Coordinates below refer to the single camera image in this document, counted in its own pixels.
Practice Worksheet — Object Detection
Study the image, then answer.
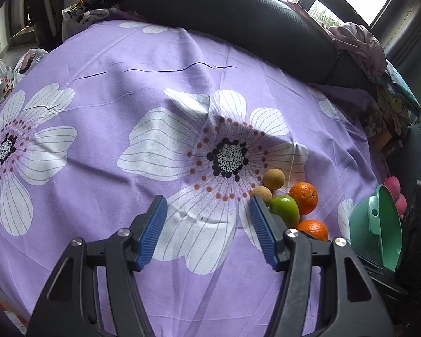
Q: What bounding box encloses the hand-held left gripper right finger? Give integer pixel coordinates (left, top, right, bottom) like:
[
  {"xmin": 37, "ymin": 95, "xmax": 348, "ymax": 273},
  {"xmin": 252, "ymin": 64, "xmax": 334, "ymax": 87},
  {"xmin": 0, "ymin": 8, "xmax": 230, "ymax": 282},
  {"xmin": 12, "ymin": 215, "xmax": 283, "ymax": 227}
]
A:
[{"xmin": 249, "ymin": 197, "xmax": 395, "ymax": 337}]

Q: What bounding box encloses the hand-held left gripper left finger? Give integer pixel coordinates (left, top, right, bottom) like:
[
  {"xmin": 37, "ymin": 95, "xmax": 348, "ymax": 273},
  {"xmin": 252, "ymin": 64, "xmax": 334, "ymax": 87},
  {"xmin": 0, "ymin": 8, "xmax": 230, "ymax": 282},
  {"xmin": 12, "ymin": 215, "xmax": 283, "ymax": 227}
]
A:
[{"xmin": 26, "ymin": 195, "xmax": 169, "ymax": 337}]

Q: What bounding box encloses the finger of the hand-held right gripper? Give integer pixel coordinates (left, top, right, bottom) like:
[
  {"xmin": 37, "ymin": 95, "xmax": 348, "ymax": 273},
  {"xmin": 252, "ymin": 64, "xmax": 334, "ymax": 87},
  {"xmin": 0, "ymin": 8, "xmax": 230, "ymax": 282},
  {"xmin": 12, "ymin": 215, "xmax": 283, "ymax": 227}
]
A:
[{"xmin": 361, "ymin": 256, "xmax": 409, "ymax": 297}]

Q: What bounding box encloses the green plastic bowl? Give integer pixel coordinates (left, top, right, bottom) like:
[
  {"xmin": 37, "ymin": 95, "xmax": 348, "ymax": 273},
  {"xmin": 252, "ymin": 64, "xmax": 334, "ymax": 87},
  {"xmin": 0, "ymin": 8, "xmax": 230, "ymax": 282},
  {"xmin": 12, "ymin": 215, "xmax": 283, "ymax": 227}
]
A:
[{"xmin": 349, "ymin": 184, "xmax": 403, "ymax": 272}]

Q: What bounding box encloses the green jujube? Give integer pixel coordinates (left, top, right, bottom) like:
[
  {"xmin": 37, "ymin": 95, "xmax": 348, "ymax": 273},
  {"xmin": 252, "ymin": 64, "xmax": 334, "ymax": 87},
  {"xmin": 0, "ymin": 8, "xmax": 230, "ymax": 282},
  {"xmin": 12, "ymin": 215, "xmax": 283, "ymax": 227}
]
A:
[{"xmin": 269, "ymin": 195, "xmax": 300, "ymax": 229}]

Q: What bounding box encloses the round brown longan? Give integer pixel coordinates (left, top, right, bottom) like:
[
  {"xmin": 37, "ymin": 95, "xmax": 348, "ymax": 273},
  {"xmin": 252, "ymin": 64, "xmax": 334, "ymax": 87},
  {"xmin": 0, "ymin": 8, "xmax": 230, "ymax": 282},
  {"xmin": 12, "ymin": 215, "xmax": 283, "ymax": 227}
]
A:
[
  {"xmin": 262, "ymin": 168, "xmax": 286, "ymax": 192},
  {"xmin": 250, "ymin": 187, "xmax": 273, "ymax": 207}
]

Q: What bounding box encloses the orange tangerine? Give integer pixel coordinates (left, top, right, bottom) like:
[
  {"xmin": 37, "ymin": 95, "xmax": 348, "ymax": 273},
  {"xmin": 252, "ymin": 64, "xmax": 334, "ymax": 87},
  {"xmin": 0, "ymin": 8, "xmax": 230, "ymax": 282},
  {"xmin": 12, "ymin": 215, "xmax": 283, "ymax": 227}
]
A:
[
  {"xmin": 297, "ymin": 219, "xmax": 329, "ymax": 242},
  {"xmin": 288, "ymin": 181, "xmax": 319, "ymax": 216}
]

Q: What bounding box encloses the black chair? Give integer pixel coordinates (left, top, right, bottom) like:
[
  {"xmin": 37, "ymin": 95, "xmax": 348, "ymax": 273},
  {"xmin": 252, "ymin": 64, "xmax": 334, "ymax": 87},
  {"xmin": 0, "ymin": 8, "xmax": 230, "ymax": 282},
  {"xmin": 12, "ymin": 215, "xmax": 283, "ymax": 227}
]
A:
[{"xmin": 386, "ymin": 114, "xmax": 421, "ymax": 197}]

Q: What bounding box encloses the colourful printed cloth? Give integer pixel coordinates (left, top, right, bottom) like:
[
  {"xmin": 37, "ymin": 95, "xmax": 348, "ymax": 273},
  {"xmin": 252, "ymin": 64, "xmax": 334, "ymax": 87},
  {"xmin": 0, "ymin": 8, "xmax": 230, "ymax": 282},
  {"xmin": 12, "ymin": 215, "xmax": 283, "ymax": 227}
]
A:
[{"xmin": 363, "ymin": 60, "xmax": 421, "ymax": 151}]

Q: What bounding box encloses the purple floral bedsheet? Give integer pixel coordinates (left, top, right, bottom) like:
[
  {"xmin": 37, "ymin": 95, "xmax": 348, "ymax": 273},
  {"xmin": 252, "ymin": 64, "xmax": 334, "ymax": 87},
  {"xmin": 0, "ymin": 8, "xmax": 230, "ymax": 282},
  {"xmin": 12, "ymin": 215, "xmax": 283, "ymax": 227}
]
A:
[{"xmin": 0, "ymin": 19, "xmax": 390, "ymax": 337}]

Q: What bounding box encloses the pink crumpled cloth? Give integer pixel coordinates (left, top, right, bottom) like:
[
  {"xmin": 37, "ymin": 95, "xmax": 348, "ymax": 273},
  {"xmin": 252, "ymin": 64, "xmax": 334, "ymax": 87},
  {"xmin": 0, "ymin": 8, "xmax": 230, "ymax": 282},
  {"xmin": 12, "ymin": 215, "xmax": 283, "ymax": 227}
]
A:
[{"xmin": 324, "ymin": 22, "xmax": 388, "ymax": 83}]

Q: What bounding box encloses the white plastic bag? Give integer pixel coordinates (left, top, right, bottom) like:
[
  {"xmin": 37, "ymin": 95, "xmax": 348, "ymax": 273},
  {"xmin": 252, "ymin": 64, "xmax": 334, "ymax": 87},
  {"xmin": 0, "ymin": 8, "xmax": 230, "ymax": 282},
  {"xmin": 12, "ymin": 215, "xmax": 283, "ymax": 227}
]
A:
[{"xmin": 12, "ymin": 47, "xmax": 50, "ymax": 85}]

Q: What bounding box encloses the dark grey cushion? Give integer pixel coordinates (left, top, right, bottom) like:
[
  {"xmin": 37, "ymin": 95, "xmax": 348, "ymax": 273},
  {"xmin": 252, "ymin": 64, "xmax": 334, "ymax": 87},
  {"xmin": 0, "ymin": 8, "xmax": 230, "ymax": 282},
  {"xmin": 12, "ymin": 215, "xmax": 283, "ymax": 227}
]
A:
[{"xmin": 121, "ymin": 0, "xmax": 377, "ymax": 94}]

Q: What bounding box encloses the pile of dark clothes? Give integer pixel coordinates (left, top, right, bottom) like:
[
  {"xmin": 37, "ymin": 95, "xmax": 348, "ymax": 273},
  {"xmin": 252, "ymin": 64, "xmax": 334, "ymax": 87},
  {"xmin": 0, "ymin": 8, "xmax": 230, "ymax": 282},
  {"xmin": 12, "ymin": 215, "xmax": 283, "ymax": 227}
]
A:
[{"xmin": 61, "ymin": 0, "xmax": 144, "ymax": 39}]

